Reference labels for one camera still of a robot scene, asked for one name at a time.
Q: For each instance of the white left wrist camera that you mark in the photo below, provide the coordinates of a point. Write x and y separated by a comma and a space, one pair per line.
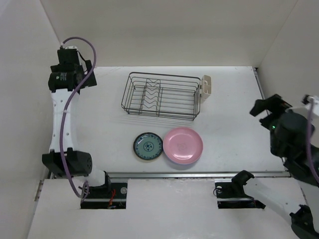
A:
72, 47

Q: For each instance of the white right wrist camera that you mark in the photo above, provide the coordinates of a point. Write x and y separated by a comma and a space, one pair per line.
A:
308, 99

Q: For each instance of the pink plate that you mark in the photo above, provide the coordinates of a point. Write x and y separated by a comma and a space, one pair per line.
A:
182, 142

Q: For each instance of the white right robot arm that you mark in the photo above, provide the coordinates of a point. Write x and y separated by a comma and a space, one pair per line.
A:
291, 129

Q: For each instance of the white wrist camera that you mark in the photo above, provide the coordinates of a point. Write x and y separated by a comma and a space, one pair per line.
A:
72, 47
308, 99

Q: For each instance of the wire dish rack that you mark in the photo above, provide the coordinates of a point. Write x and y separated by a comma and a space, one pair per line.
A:
162, 95

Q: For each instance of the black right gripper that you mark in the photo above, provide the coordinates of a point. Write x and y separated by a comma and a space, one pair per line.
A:
275, 103

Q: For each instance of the aluminium front rail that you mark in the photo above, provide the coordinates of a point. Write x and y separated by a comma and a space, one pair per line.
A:
144, 175

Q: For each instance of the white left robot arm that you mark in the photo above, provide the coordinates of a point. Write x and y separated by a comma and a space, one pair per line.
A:
64, 157

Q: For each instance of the blue plate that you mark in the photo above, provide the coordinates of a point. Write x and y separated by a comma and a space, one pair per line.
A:
183, 161

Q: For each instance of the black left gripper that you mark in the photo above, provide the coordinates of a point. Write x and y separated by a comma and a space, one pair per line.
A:
88, 67

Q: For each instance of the white cutlery holder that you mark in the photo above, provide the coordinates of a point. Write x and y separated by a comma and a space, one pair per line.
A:
205, 88

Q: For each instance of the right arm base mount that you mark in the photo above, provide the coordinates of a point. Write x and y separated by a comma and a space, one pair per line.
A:
228, 198

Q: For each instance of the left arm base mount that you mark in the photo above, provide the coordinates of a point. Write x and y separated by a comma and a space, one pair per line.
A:
112, 197

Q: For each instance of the teal patterned plate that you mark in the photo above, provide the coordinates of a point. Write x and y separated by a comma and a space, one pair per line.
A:
148, 146

